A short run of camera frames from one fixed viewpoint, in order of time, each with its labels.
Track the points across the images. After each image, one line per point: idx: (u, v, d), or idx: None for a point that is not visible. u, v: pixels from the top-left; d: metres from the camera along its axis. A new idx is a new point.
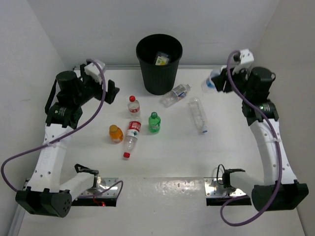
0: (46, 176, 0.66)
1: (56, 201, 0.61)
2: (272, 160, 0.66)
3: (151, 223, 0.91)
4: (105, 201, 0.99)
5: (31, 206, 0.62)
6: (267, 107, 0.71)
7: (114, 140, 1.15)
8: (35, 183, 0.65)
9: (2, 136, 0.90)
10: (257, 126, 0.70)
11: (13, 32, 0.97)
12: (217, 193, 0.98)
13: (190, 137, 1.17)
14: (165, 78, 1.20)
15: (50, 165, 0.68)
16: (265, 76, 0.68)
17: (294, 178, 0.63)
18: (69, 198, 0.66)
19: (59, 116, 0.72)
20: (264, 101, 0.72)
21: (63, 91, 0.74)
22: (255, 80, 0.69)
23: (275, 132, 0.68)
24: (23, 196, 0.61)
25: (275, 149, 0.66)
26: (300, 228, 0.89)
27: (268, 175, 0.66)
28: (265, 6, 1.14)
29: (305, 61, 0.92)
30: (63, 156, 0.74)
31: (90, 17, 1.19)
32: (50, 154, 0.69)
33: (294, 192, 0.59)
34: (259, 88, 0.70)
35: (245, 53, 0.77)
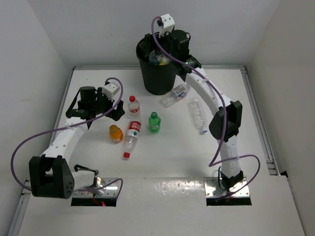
0: (61, 147, 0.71)
1: (65, 172, 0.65)
2: (209, 95, 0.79)
3: (151, 223, 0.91)
4: (105, 201, 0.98)
5: (39, 175, 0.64)
6: (191, 61, 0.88)
7: (114, 140, 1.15)
8: (49, 151, 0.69)
9: (3, 136, 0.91)
10: (190, 76, 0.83)
11: (13, 32, 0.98)
12: (217, 193, 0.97)
13: (190, 137, 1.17)
14: (165, 77, 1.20)
15: (66, 140, 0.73)
16: (182, 38, 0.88)
17: (230, 100, 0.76)
18: (71, 185, 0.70)
19: (78, 113, 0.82)
20: (187, 58, 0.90)
21: (84, 99, 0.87)
22: (176, 42, 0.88)
23: (204, 75, 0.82)
24: (36, 161, 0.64)
25: (208, 85, 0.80)
26: (300, 228, 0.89)
27: (213, 109, 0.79)
28: (264, 6, 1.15)
29: (304, 60, 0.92)
30: (76, 142, 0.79)
31: (90, 17, 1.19)
32: (68, 133, 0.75)
33: (235, 110, 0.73)
34: (181, 48, 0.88)
35: (166, 17, 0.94)
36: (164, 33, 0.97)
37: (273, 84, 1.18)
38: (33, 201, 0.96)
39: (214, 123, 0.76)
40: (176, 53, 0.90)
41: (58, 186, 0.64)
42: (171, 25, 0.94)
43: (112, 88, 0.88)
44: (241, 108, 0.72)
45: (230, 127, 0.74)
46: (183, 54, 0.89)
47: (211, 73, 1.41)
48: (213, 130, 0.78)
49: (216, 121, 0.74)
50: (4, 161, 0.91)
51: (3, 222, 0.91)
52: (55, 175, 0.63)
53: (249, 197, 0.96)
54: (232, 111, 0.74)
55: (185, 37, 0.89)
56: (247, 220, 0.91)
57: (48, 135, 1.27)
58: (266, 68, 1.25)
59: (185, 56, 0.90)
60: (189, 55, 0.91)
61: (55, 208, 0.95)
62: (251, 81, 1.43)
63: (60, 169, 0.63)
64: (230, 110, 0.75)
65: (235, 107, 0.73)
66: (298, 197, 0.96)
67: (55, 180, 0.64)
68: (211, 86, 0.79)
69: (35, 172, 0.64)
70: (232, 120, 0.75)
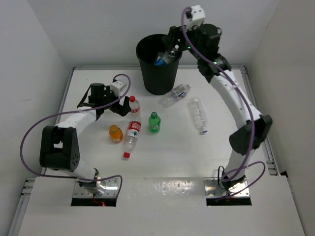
0: (73, 123, 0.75)
1: (74, 142, 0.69)
2: (236, 104, 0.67)
3: (151, 223, 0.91)
4: (105, 201, 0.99)
5: (49, 142, 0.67)
6: (220, 61, 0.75)
7: (114, 140, 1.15)
8: (62, 124, 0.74)
9: (2, 136, 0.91)
10: (216, 80, 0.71)
11: (13, 32, 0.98)
12: (217, 193, 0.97)
13: (190, 137, 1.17)
14: (165, 78, 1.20)
15: (78, 118, 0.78)
16: (213, 33, 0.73)
17: (259, 113, 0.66)
18: (77, 159, 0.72)
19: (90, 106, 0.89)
20: (215, 57, 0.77)
21: (94, 94, 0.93)
22: (205, 38, 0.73)
23: (233, 80, 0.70)
24: (49, 129, 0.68)
25: (237, 92, 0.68)
26: (300, 228, 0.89)
27: (238, 120, 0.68)
28: (264, 6, 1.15)
29: (304, 60, 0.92)
30: (84, 127, 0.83)
31: (90, 17, 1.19)
32: (79, 115, 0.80)
33: (263, 126, 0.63)
34: (210, 44, 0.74)
35: (197, 9, 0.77)
36: (191, 28, 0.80)
37: (273, 84, 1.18)
38: (33, 201, 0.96)
39: (236, 135, 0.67)
40: (204, 50, 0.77)
41: (66, 154, 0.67)
42: (201, 19, 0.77)
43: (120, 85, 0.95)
44: (270, 124, 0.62)
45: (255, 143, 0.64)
46: (211, 52, 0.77)
47: None
48: (234, 141, 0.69)
49: (240, 135, 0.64)
50: (4, 161, 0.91)
51: (3, 222, 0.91)
52: (66, 142, 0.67)
53: (249, 197, 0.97)
54: (259, 126, 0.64)
55: (216, 32, 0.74)
56: (247, 221, 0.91)
57: None
58: (266, 68, 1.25)
59: (212, 54, 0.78)
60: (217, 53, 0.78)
61: (55, 208, 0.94)
62: (251, 81, 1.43)
63: (70, 136, 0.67)
64: (256, 125, 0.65)
65: (264, 123, 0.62)
66: (297, 197, 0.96)
67: (64, 148, 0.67)
68: (240, 94, 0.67)
69: (47, 138, 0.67)
70: (257, 135, 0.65)
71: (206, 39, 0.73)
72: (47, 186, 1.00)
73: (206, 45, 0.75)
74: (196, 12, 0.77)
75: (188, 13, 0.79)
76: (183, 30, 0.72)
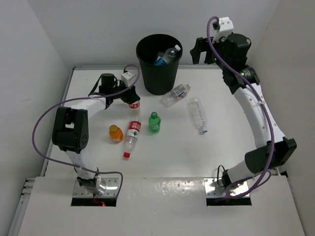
0: (84, 106, 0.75)
1: (85, 122, 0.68)
2: (260, 122, 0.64)
3: (151, 223, 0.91)
4: (105, 201, 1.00)
5: (63, 120, 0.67)
6: (248, 73, 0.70)
7: (114, 140, 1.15)
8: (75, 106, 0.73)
9: (2, 136, 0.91)
10: (241, 93, 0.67)
11: (13, 32, 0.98)
12: (217, 193, 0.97)
13: (190, 137, 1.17)
14: (165, 77, 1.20)
15: (89, 103, 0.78)
16: (241, 42, 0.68)
17: (282, 135, 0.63)
18: (86, 140, 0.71)
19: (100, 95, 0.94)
20: (242, 67, 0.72)
21: (104, 84, 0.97)
22: (233, 46, 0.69)
23: (259, 96, 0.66)
24: (63, 108, 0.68)
25: (262, 110, 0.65)
26: (300, 228, 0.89)
27: (258, 138, 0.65)
28: (264, 6, 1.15)
29: (304, 60, 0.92)
30: (93, 114, 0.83)
31: (90, 17, 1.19)
32: (90, 101, 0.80)
33: (284, 150, 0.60)
34: (236, 54, 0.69)
35: (224, 20, 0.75)
36: (218, 39, 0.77)
37: (273, 84, 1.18)
38: (33, 201, 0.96)
39: (253, 155, 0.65)
40: (230, 59, 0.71)
41: (77, 133, 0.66)
42: (229, 30, 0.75)
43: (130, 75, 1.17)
44: (294, 148, 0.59)
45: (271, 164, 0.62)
46: (238, 62, 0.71)
47: (211, 73, 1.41)
48: (249, 161, 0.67)
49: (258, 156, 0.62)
50: (4, 161, 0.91)
51: (3, 222, 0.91)
52: (78, 122, 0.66)
53: (249, 197, 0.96)
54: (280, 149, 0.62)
55: (245, 42, 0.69)
56: (247, 221, 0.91)
57: (48, 136, 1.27)
58: (266, 68, 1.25)
59: (240, 65, 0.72)
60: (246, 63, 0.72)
61: (55, 208, 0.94)
62: None
63: (82, 117, 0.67)
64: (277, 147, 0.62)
65: (286, 147, 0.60)
66: (298, 196, 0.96)
67: (76, 128, 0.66)
68: (266, 114, 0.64)
69: (60, 117, 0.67)
70: (276, 159, 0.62)
71: (234, 47, 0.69)
72: (47, 187, 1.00)
73: (233, 54, 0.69)
74: (224, 23, 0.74)
75: (215, 23, 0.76)
76: (210, 42, 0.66)
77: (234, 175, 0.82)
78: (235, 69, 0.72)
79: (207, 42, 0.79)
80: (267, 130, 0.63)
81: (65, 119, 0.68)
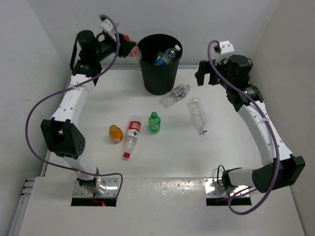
0: (68, 110, 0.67)
1: (75, 134, 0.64)
2: (265, 138, 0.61)
3: (151, 223, 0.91)
4: (105, 201, 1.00)
5: (51, 136, 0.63)
6: (251, 91, 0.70)
7: (114, 140, 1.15)
8: (58, 115, 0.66)
9: (2, 136, 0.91)
10: (246, 110, 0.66)
11: (13, 32, 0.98)
12: (217, 193, 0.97)
13: (190, 137, 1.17)
14: (166, 77, 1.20)
15: (73, 103, 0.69)
16: (242, 61, 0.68)
17: (289, 153, 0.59)
18: (83, 142, 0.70)
19: (84, 70, 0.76)
20: (245, 85, 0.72)
21: (84, 51, 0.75)
22: (234, 67, 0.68)
23: (264, 112, 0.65)
24: (47, 123, 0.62)
25: (267, 128, 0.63)
26: (300, 228, 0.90)
27: (265, 156, 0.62)
28: (264, 7, 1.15)
29: (304, 60, 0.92)
30: (82, 104, 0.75)
31: (90, 17, 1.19)
32: (74, 95, 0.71)
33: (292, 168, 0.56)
34: (238, 74, 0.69)
35: (225, 44, 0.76)
36: (220, 61, 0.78)
37: (273, 84, 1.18)
38: (33, 202, 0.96)
39: (260, 173, 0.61)
40: (233, 78, 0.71)
41: (71, 146, 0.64)
42: (230, 53, 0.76)
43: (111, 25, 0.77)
44: (302, 166, 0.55)
45: (278, 183, 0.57)
46: (241, 80, 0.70)
47: None
48: (258, 179, 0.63)
49: (265, 172, 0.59)
50: (4, 161, 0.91)
51: (3, 223, 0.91)
52: (66, 134, 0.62)
53: (249, 197, 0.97)
54: (288, 168, 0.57)
55: (246, 60, 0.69)
56: (248, 221, 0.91)
57: None
58: (266, 68, 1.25)
59: (243, 84, 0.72)
60: (249, 81, 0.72)
61: (55, 208, 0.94)
62: (251, 81, 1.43)
63: (70, 133, 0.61)
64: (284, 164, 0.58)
65: (294, 165, 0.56)
66: (298, 197, 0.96)
67: (66, 139, 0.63)
68: (271, 130, 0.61)
69: (47, 133, 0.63)
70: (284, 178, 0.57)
71: (235, 66, 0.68)
72: (47, 187, 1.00)
73: (235, 73, 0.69)
74: (225, 46, 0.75)
75: (215, 47, 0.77)
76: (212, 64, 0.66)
77: (234, 175, 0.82)
78: (238, 87, 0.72)
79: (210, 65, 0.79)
80: (273, 146, 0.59)
81: (54, 132, 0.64)
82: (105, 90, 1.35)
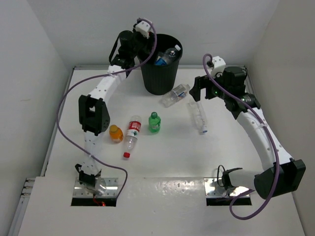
0: (103, 91, 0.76)
1: (104, 111, 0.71)
2: (265, 144, 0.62)
3: (151, 223, 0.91)
4: (105, 201, 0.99)
5: (84, 110, 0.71)
6: (248, 99, 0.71)
7: (114, 140, 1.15)
8: (94, 93, 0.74)
9: (3, 136, 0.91)
10: (243, 117, 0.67)
11: (14, 33, 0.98)
12: (217, 193, 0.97)
13: (190, 137, 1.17)
14: (166, 77, 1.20)
15: (107, 86, 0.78)
16: (237, 71, 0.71)
17: (289, 157, 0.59)
18: (108, 121, 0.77)
19: (120, 62, 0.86)
20: (242, 94, 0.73)
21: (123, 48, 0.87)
22: (230, 76, 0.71)
23: (261, 118, 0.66)
24: (83, 99, 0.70)
25: (265, 132, 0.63)
26: (300, 229, 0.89)
27: (265, 161, 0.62)
28: (264, 6, 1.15)
29: (304, 60, 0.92)
30: (113, 91, 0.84)
31: (90, 17, 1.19)
32: (109, 80, 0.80)
33: (293, 172, 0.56)
34: (233, 83, 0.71)
35: (216, 58, 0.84)
36: (214, 74, 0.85)
37: (273, 84, 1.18)
38: (34, 201, 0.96)
39: (261, 178, 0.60)
40: (230, 88, 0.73)
41: (98, 121, 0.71)
42: (222, 66, 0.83)
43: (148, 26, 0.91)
44: (303, 171, 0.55)
45: (280, 188, 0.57)
46: (238, 90, 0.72)
47: None
48: (259, 185, 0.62)
49: (266, 177, 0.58)
50: (4, 161, 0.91)
51: (3, 222, 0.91)
52: (97, 112, 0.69)
53: (249, 197, 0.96)
54: (289, 172, 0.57)
55: (240, 70, 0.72)
56: (247, 221, 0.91)
57: (48, 136, 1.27)
58: (266, 68, 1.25)
59: (240, 93, 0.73)
60: (245, 90, 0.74)
61: (55, 208, 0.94)
62: (251, 81, 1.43)
63: (101, 109, 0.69)
64: (286, 169, 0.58)
65: (295, 169, 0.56)
66: (298, 197, 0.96)
67: (96, 116, 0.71)
68: (269, 134, 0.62)
69: (81, 106, 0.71)
70: (286, 182, 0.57)
71: (230, 76, 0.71)
72: (47, 187, 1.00)
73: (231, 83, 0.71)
74: (217, 60, 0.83)
75: (208, 62, 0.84)
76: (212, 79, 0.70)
77: (234, 175, 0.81)
78: (236, 96, 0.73)
79: (205, 79, 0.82)
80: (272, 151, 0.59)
81: (87, 106, 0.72)
82: None
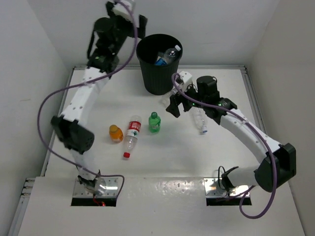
0: (78, 109, 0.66)
1: (83, 134, 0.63)
2: (252, 138, 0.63)
3: (151, 223, 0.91)
4: (105, 201, 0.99)
5: (61, 134, 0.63)
6: (225, 103, 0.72)
7: (114, 140, 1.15)
8: (68, 113, 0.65)
9: (2, 135, 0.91)
10: (226, 120, 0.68)
11: (14, 33, 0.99)
12: (217, 193, 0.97)
13: (190, 137, 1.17)
14: (166, 77, 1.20)
15: (82, 101, 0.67)
16: (208, 80, 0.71)
17: (277, 143, 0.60)
18: (92, 136, 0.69)
19: (98, 61, 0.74)
20: (217, 100, 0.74)
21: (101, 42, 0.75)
22: (203, 87, 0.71)
23: (241, 116, 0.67)
24: (56, 121, 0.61)
25: (249, 128, 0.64)
26: (301, 229, 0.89)
27: (258, 155, 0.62)
28: (264, 6, 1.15)
29: (304, 59, 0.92)
30: (93, 102, 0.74)
31: (90, 17, 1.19)
32: (84, 92, 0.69)
33: (287, 157, 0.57)
34: (209, 91, 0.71)
35: None
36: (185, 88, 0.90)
37: (273, 84, 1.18)
38: (34, 201, 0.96)
39: (260, 172, 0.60)
40: (205, 97, 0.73)
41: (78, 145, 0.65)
42: None
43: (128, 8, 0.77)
44: (294, 153, 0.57)
45: (281, 176, 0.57)
46: (213, 97, 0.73)
47: (212, 73, 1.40)
48: (261, 179, 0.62)
49: (264, 170, 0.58)
50: (4, 160, 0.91)
51: (3, 222, 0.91)
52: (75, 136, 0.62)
53: (249, 198, 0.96)
54: (283, 158, 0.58)
55: (211, 77, 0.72)
56: (247, 221, 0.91)
57: (48, 136, 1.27)
58: (266, 68, 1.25)
59: (215, 99, 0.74)
60: (220, 96, 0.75)
61: (55, 208, 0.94)
62: (251, 81, 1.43)
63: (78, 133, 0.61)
64: (279, 155, 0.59)
65: (287, 153, 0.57)
66: (298, 197, 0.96)
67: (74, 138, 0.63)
68: (254, 129, 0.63)
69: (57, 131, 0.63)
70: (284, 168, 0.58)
71: (204, 87, 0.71)
72: (47, 186, 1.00)
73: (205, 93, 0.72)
74: None
75: None
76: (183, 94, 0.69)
77: (234, 175, 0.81)
78: (213, 103, 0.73)
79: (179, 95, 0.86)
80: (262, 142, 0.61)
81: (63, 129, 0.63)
82: (106, 90, 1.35)
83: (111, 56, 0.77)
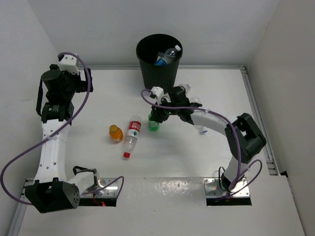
0: (52, 167, 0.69)
1: (67, 190, 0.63)
2: (215, 120, 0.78)
3: (151, 223, 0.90)
4: (105, 201, 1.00)
5: (42, 202, 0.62)
6: (192, 104, 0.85)
7: (114, 140, 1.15)
8: (43, 176, 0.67)
9: (3, 135, 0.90)
10: (194, 116, 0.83)
11: (13, 32, 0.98)
12: (217, 193, 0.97)
13: (190, 137, 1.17)
14: (166, 77, 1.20)
15: (54, 157, 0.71)
16: (177, 89, 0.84)
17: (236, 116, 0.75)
18: (76, 190, 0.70)
19: (54, 112, 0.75)
20: (188, 103, 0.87)
21: (52, 91, 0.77)
22: (173, 96, 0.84)
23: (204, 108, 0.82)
24: (32, 187, 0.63)
25: (211, 114, 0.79)
26: (301, 229, 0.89)
27: None
28: (263, 6, 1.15)
29: (303, 60, 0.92)
30: (64, 150, 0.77)
31: (90, 16, 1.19)
32: (53, 147, 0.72)
33: (246, 124, 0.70)
34: (179, 100, 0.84)
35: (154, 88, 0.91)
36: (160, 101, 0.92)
37: (272, 84, 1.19)
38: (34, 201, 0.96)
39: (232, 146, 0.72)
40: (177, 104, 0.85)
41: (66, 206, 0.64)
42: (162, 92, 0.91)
43: (74, 61, 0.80)
44: (250, 120, 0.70)
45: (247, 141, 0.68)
46: (183, 102, 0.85)
47: (211, 73, 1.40)
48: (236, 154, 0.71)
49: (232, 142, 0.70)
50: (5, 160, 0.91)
51: (3, 222, 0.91)
52: (57, 196, 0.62)
53: (249, 197, 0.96)
54: (246, 128, 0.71)
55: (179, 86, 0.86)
56: (247, 221, 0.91)
57: None
58: (266, 68, 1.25)
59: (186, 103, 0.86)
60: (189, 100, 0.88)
61: None
62: (251, 81, 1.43)
63: (62, 192, 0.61)
64: (242, 127, 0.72)
65: (245, 121, 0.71)
66: (297, 197, 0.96)
67: (58, 197, 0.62)
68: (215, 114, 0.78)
69: (37, 201, 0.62)
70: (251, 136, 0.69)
71: (173, 96, 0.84)
72: None
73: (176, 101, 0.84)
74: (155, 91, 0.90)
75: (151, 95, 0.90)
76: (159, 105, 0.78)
77: (233, 174, 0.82)
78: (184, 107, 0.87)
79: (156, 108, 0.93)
80: (222, 120, 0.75)
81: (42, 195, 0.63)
82: (106, 90, 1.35)
83: (64, 102, 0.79)
